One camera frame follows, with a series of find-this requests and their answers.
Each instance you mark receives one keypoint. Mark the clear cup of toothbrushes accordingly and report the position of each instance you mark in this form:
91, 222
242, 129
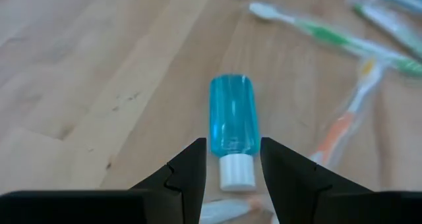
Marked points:
324, 34

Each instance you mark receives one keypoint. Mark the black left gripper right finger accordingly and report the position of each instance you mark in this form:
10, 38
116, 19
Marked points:
296, 191

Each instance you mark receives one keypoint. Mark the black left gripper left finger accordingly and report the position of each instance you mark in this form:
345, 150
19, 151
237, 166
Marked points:
184, 184

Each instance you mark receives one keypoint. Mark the orange toothbrush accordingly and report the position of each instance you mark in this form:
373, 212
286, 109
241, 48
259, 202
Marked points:
221, 211
339, 131

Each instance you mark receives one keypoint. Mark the blue mouthwash bottle white cap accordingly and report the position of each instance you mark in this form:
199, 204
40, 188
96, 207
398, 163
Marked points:
234, 118

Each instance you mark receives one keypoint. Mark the green toothbrush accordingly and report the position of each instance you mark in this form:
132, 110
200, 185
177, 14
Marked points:
392, 24

